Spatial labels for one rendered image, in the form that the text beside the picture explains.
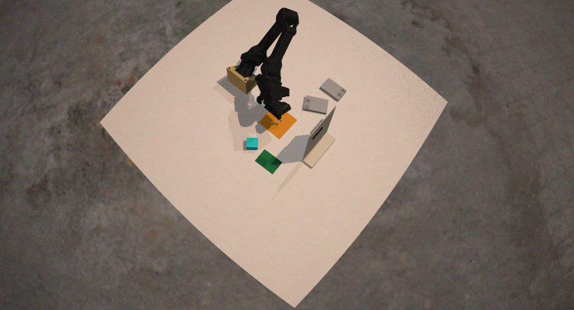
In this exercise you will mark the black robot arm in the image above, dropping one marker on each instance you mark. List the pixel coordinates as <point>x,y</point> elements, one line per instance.
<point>269,81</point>

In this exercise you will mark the teal cube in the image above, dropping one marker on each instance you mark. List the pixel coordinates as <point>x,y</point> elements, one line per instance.
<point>252,144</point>

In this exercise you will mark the orange square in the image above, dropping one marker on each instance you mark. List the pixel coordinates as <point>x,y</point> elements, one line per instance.
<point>277,128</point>

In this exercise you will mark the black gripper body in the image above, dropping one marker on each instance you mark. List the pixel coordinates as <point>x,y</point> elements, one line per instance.
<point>279,108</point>

